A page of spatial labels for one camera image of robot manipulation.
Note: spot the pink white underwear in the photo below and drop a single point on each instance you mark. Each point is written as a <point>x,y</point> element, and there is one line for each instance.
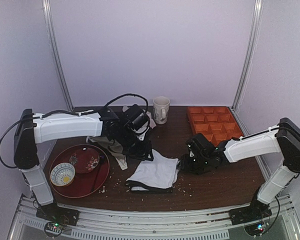
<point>151,122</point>

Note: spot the white black boxer briefs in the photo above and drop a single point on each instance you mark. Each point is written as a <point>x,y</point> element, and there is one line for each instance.
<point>156,176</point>

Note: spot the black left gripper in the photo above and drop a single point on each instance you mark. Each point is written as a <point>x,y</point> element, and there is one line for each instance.
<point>142,153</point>

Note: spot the left aluminium frame post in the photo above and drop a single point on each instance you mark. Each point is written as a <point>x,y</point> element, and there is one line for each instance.
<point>46,4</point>

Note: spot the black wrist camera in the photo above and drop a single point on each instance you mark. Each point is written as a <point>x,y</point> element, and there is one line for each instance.
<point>199,145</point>
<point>135,118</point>

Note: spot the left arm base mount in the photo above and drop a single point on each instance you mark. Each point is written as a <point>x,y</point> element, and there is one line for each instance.
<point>59,215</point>

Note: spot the red floral bowl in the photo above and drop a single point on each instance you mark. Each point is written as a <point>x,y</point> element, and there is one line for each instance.
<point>84,160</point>

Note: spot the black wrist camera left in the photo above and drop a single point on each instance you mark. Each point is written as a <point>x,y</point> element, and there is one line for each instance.
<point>135,118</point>

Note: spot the olive green underwear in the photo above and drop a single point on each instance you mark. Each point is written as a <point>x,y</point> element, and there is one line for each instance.
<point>115,149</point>

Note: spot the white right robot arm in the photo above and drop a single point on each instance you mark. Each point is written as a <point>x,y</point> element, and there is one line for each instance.
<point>284,138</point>

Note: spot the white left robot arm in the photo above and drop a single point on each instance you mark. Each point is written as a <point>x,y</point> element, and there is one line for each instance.
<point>36,128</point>

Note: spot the right aluminium frame post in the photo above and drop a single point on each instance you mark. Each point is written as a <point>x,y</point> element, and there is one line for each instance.
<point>247,64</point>

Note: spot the white ceramic mug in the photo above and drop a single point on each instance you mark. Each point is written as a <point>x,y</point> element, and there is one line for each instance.
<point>161,107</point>

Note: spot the aluminium front rail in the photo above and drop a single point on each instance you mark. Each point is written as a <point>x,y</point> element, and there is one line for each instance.
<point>207,224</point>

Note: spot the aluminium frame post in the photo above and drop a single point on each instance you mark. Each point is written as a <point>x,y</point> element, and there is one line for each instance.
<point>46,4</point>
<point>247,64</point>

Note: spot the blue white patterned bowl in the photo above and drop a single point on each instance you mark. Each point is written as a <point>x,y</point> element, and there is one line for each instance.
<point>62,174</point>

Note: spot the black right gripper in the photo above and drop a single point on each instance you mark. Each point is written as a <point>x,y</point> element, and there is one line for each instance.
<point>186,163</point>

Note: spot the orange compartment tray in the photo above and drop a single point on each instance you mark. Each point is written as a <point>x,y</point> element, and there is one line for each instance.
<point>216,123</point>

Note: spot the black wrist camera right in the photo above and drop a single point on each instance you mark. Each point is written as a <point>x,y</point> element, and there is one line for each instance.
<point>199,145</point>

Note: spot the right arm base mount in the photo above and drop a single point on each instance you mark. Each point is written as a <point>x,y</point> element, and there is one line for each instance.
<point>253,212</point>

